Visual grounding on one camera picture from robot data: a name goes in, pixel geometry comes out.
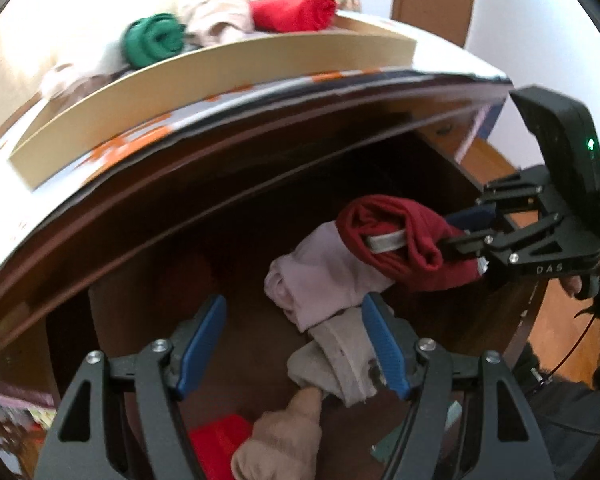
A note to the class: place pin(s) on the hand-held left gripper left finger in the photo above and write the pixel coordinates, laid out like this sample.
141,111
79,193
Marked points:
202,345

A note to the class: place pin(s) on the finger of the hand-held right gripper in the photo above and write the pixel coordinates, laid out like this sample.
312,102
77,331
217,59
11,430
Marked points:
472,217
480,247

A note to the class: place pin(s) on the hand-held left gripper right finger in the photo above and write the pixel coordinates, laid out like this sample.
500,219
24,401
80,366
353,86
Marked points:
385,345

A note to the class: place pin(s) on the grey white sock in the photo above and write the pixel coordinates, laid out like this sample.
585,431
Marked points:
340,350

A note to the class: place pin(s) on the dark red underwear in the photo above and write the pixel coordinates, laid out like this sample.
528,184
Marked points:
420,230

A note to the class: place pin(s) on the pale pink underwear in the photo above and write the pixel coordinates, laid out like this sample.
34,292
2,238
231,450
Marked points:
320,275

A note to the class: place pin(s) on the tan sock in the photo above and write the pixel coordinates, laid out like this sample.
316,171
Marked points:
280,440

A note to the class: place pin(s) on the beige cardboard tray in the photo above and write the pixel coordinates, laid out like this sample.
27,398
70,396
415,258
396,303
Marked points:
205,90

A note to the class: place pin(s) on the bright red underwear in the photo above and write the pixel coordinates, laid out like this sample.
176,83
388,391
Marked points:
290,12

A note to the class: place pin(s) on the green underwear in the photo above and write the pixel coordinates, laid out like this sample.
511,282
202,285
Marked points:
155,40

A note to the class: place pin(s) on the dotted white underwear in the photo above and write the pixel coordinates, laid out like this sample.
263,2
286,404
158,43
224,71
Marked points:
215,20

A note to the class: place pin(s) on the person's right hand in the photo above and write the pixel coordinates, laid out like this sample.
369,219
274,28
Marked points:
574,287

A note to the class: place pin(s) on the bright red cloth bottom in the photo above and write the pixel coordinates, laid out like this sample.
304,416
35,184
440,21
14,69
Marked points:
220,445

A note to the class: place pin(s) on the pink quilted cloth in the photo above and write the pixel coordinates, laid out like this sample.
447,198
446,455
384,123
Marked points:
15,397

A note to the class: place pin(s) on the person's dark clothing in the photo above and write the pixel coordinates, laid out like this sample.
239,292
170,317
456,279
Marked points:
570,425

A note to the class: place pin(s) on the wooden cabinet door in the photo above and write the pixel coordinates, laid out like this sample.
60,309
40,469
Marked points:
435,0

